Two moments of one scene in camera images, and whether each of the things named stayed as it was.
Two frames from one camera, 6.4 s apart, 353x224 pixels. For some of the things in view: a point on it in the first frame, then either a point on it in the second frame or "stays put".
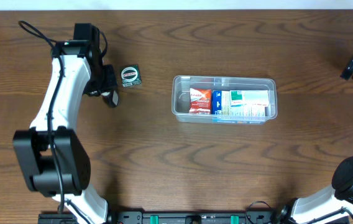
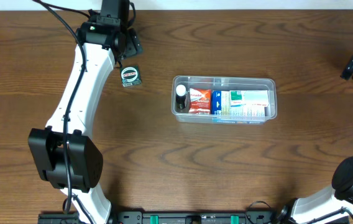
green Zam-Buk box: x=130 y=76 stays put
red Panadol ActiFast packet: x=201 y=101 stays put
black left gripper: x=90 y=89 to x=135 y=45
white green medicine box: x=249 y=98 stays put
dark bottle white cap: x=112 y=98 to x=180 y=97
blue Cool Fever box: x=222 y=112 stays put
